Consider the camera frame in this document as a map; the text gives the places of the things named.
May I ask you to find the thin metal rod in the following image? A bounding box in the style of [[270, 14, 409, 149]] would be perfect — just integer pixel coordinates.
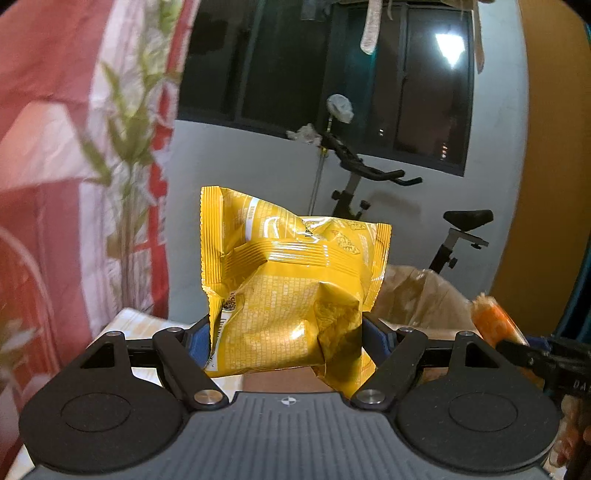
[[310, 115, 331, 216]]

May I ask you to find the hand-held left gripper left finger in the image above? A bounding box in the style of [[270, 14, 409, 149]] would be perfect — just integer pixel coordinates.
[[79, 318, 230, 411]]

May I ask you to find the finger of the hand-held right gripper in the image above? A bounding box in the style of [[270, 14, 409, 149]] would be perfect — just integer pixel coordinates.
[[496, 339, 557, 372]]

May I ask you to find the yellow snack packet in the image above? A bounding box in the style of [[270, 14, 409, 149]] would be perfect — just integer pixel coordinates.
[[200, 185, 393, 398]]

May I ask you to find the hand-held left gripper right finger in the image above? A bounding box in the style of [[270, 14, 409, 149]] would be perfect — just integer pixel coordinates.
[[351, 314, 505, 411]]

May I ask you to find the crumpled white plastic bag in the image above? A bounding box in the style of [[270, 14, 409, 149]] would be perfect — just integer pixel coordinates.
[[286, 124, 325, 147]]

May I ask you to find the orange bread packet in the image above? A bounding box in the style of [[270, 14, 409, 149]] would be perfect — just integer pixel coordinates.
[[471, 293, 531, 348]]

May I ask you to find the cardboard box with plastic liner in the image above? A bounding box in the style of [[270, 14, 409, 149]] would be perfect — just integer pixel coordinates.
[[242, 265, 546, 394]]

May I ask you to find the dark window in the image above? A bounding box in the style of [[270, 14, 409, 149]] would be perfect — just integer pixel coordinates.
[[178, 0, 476, 177]]

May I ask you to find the person's right hand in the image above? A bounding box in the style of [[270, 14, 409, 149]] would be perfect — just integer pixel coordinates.
[[556, 397, 591, 468]]

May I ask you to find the hanging white strip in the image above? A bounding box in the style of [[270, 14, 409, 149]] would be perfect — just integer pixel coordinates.
[[359, 0, 385, 55]]

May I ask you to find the black exercise bike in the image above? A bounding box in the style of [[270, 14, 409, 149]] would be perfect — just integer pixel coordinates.
[[318, 134, 495, 278]]

